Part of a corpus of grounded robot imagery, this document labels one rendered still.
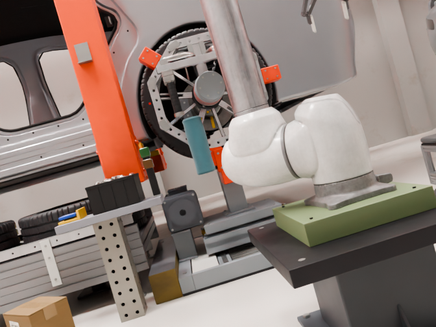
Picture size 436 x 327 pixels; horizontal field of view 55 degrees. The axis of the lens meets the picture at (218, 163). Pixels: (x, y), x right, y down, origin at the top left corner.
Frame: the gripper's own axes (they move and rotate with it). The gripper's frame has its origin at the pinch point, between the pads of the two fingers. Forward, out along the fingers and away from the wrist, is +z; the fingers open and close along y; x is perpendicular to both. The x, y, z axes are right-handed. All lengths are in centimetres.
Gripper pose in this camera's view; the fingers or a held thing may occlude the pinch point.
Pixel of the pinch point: (329, 23)
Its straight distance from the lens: 183.1
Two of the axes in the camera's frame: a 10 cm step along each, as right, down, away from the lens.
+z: 3.5, 8.2, 4.6
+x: 1.0, 4.5, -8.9
